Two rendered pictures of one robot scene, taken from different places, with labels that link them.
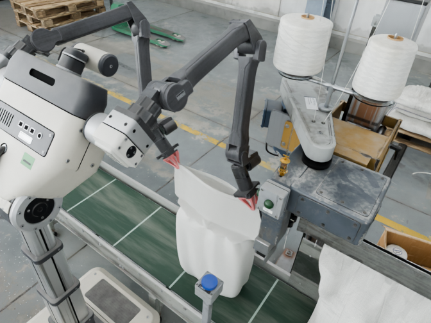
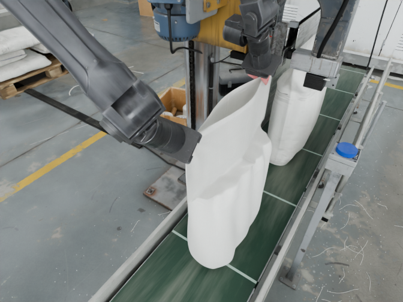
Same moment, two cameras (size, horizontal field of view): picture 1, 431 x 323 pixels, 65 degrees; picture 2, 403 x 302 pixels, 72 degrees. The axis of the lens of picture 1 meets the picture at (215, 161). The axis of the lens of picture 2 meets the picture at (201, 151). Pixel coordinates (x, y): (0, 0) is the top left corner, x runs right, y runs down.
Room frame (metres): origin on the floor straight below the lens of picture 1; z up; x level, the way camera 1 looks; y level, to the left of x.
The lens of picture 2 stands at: (1.15, 0.65, 1.40)
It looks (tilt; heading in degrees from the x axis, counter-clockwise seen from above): 40 degrees down; 271
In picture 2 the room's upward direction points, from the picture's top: straight up
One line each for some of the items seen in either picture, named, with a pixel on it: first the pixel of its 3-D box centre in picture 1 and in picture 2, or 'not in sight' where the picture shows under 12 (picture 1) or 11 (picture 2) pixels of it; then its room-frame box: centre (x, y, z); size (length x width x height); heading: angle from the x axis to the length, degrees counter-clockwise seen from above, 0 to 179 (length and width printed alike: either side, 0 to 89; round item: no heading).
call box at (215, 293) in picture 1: (209, 288); (342, 158); (0.71, -0.01, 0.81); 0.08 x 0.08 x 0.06; 57
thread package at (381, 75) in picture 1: (384, 65); not in sight; (0.97, -0.47, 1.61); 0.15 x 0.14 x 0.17; 57
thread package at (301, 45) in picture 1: (301, 43); not in sight; (1.11, -0.25, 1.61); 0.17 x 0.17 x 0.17
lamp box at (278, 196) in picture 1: (272, 198); not in sight; (0.72, -0.17, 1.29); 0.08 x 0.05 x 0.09; 57
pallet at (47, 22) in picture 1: (61, 10); not in sight; (6.04, 2.80, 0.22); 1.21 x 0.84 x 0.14; 147
